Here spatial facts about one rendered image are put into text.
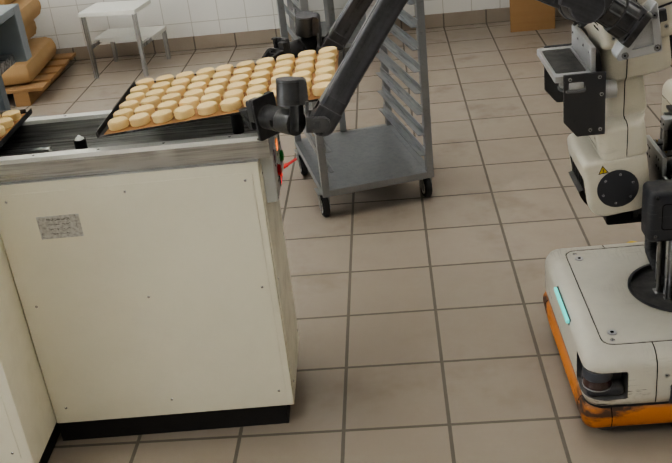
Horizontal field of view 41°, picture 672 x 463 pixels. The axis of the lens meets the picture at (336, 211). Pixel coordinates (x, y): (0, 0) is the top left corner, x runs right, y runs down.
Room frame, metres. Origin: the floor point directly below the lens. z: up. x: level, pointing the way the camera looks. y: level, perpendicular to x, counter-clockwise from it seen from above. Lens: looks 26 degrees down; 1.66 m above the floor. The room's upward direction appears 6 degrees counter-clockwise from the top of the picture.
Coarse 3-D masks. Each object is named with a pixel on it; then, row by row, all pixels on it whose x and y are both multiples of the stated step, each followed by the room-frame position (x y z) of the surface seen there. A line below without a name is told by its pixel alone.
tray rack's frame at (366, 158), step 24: (384, 48) 4.01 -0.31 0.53; (336, 144) 3.84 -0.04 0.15; (360, 144) 3.81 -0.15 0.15; (384, 144) 3.77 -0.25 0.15; (408, 144) 3.74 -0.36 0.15; (312, 168) 3.59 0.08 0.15; (336, 168) 3.56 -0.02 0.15; (360, 168) 3.53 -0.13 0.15; (384, 168) 3.50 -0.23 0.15; (408, 168) 3.47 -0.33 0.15; (336, 192) 3.34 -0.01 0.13
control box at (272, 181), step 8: (272, 136) 2.20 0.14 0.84; (272, 144) 2.14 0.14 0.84; (280, 144) 2.32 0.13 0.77; (272, 152) 2.11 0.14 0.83; (264, 160) 2.09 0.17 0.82; (272, 160) 2.09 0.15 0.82; (280, 160) 2.24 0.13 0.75; (264, 168) 2.09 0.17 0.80; (272, 168) 2.09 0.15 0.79; (264, 176) 2.09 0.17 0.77; (272, 176) 2.09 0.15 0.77; (264, 184) 2.09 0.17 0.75; (272, 184) 2.09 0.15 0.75; (280, 184) 2.17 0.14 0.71; (272, 192) 2.09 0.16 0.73; (272, 200) 2.09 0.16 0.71
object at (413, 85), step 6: (378, 54) 4.02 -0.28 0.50; (384, 54) 3.94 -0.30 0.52; (384, 60) 3.91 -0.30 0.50; (390, 60) 3.85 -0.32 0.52; (390, 66) 3.81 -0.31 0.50; (396, 66) 3.75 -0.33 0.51; (396, 72) 3.71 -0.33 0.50; (402, 72) 3.67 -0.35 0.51; (402, 78) 3.62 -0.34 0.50; (408, 78) 3.58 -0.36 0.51; (408, 84) 3.53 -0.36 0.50; (414, 84) 3.50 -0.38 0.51; (414, 90) 3.45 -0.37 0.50; (420, 90) 3.42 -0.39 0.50
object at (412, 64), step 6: (384, 42) 3.89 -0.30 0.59; (390, 42) 3.82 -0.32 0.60; (390, 48) 3.78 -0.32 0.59; (396, 48) 3.73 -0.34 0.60; (396, 54) 3.68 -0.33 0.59; (402, 54) 3.65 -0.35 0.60; (408, 54) 3.57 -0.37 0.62; (402, 60) 3.58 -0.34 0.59; (408, 60) 3.56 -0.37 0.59; (414, 60) 3.48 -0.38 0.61; (408, 66) 3.49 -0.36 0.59; (414, 66) 3.48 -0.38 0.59; (420, 66) 3.41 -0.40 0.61; (414, 72) 3.41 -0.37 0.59
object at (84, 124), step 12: (36, 120) 2.37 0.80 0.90; (48, 120) 2.37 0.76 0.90; (60, 120) 2.37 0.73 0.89; (72, 120) 2.37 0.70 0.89; (84, 120) 2.37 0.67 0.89; (96, 120) 2.36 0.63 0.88; (204, 120) 2.35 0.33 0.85; (216, 120) 2.35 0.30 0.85; (228, 120) 2.35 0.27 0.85; (24, 132) 2.38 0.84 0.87; (36, 132) 2.37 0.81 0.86; (48, 132) 2.37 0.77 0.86; (60, 132) 2.37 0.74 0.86; (72, 132) 2.37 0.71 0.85; (84, 132) 2.37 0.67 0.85
